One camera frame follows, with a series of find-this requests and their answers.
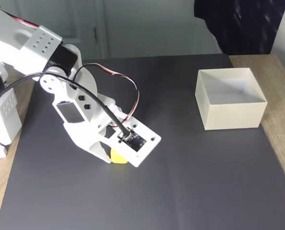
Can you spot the black table mat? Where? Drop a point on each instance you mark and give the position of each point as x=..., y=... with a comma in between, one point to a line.
x=142, y=191

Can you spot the yellow cube block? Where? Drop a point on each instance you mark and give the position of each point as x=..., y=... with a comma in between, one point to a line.
x=118, y=159

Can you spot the white open box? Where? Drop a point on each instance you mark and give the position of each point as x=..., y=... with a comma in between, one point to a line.
x=233, y=115

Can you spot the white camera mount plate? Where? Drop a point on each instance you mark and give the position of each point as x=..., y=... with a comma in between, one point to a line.
x=147, y=143

